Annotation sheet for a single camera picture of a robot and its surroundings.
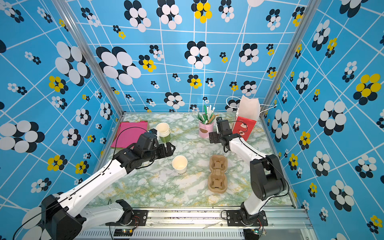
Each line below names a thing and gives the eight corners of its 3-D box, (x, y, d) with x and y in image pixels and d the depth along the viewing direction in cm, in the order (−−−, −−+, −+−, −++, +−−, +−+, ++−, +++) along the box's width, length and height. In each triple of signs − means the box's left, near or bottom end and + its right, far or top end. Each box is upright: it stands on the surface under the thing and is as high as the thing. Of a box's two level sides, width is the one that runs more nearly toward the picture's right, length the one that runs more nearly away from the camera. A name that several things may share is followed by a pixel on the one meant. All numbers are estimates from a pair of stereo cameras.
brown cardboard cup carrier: (206, 192, 83) (207, 189, 78) (210, 158, 97) (210, 153, 92) (225, 195, 82) (227, 192, 77) (226, 160, 96) (227, 155, 91)
